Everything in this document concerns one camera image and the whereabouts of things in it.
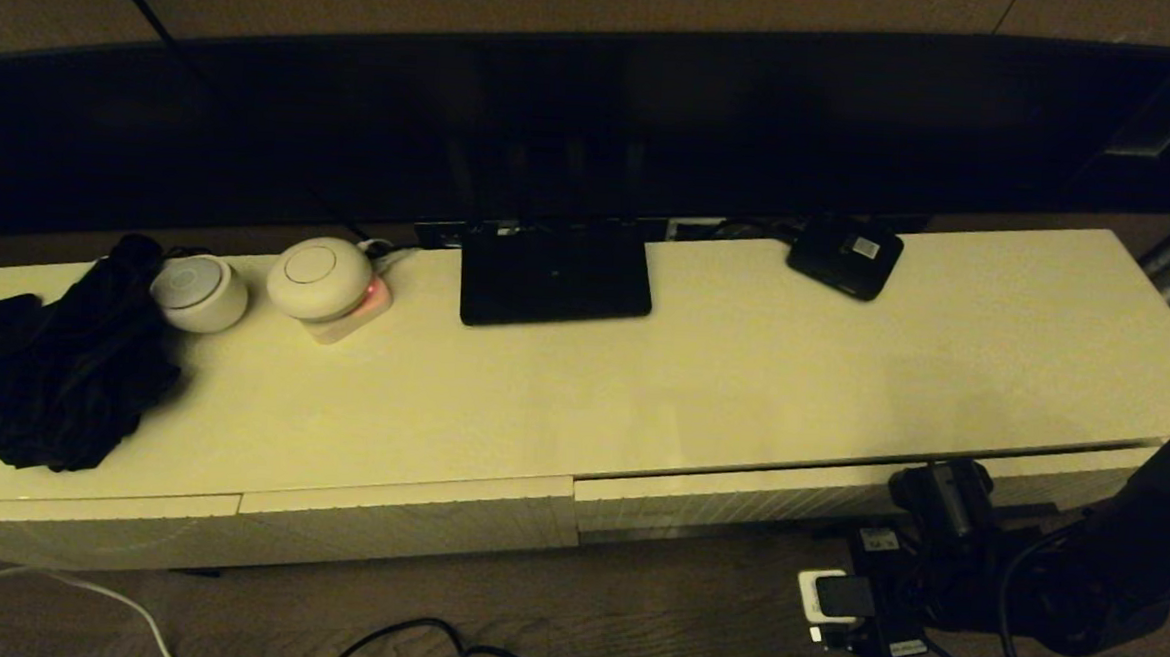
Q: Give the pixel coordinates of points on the black router with antennas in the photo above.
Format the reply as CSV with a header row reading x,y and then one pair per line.
x,y
558,277

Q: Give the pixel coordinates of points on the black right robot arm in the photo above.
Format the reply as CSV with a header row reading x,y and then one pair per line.
x,y
1134,558

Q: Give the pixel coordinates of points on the white right wrist mount block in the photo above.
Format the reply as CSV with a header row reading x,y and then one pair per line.
x,y
811,596

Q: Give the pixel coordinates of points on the white low cabinet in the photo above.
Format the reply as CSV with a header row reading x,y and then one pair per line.
x,y
541,396

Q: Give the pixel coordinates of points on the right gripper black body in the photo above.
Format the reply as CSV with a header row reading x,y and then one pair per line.
x,y
907,581

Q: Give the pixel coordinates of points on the white base with red light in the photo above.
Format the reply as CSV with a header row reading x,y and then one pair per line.
x,y
366,309

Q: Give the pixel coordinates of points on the black power strip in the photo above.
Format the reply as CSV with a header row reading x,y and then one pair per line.
x,y
440,233

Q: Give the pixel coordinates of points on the black wrist camera with label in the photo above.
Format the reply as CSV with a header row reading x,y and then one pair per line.
x,y
879,646

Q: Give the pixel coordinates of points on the black cloth pile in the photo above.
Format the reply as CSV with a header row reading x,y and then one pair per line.
x,y
72,372

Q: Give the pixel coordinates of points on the small white round device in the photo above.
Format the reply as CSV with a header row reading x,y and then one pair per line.
x,y
196,294

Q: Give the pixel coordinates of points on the white pull-out drawer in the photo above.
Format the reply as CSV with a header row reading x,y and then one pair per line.
x,y
716,501

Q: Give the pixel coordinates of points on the small black set-top box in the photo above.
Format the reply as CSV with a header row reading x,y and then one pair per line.
x,y
844,257

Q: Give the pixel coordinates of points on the large black television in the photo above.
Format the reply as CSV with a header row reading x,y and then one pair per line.
x,y
255,131

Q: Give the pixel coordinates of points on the large white dome device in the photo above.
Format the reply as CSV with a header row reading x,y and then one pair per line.
x,y
319,277

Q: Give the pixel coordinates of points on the white ribbed cabinet front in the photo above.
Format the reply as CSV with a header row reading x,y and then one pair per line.
x,y
405,519
84,533

